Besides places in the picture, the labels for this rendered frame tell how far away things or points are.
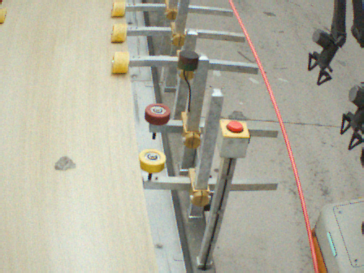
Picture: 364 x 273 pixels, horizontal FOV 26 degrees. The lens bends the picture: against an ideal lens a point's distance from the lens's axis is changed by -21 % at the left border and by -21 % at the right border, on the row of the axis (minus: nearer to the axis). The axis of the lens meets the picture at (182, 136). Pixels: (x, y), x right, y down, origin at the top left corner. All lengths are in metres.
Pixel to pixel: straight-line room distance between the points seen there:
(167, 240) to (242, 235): 1.09
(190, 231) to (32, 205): 0.61
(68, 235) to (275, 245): 1.67
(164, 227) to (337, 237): 0.96
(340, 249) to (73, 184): 1.39
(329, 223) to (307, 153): 0.98
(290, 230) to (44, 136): 1.60
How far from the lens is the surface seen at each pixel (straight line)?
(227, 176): 2.52
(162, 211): 3.11
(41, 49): 3.43
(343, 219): 3.78
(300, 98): 5.11
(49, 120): 2.98
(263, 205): 4.23
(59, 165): 2.76
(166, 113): 3.05
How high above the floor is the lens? 2.56
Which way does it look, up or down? 34 degrees down
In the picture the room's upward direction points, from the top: 9 degrees clockwise
